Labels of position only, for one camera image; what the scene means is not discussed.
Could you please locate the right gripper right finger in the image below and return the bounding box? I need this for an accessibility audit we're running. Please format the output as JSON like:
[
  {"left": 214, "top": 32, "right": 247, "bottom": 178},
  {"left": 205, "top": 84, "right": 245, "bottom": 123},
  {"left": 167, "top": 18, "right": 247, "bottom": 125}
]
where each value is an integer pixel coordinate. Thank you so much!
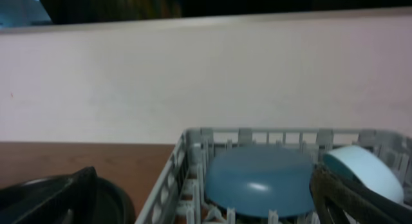
[{"left": 310, "top": 165, "right": 411, "bottom": 224}]

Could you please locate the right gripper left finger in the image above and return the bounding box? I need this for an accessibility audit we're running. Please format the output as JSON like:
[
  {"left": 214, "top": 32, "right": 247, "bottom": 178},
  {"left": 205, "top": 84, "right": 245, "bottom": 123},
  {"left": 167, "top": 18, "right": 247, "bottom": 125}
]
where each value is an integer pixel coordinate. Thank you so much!
[{"left": 1, "top": 167, "right": 98, "bottom": 223}]

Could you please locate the light blue bowl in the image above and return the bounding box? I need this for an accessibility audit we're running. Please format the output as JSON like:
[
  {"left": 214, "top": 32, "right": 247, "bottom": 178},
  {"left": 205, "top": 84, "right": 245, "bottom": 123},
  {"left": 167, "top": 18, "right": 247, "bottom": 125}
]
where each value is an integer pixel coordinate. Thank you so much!
[{"left": 323, "top": 145, "right": 404, "bottom": 203}]

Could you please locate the dark blue plate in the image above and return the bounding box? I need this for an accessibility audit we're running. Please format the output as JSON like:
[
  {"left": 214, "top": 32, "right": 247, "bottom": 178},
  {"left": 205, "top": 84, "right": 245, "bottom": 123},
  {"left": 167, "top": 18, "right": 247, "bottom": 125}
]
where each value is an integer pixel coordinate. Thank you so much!
[{"left": 205, "top": 145, "right": 314, "bottom": 218}]

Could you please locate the grey plastic dishwasher rack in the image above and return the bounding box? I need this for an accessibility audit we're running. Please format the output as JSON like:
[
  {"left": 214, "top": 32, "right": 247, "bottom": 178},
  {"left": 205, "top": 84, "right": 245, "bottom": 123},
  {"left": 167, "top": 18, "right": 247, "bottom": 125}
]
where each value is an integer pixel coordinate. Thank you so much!
[{"left": 135, "top": 127, "right": 411, "bottom": 224}]

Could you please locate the round black serving tray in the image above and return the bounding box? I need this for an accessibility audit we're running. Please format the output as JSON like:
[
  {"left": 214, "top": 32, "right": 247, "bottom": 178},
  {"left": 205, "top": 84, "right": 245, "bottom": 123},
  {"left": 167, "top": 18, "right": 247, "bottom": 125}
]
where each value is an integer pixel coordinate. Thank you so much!
[{"left": 0, "top": 174, "right": 136, "bottom": 224}]

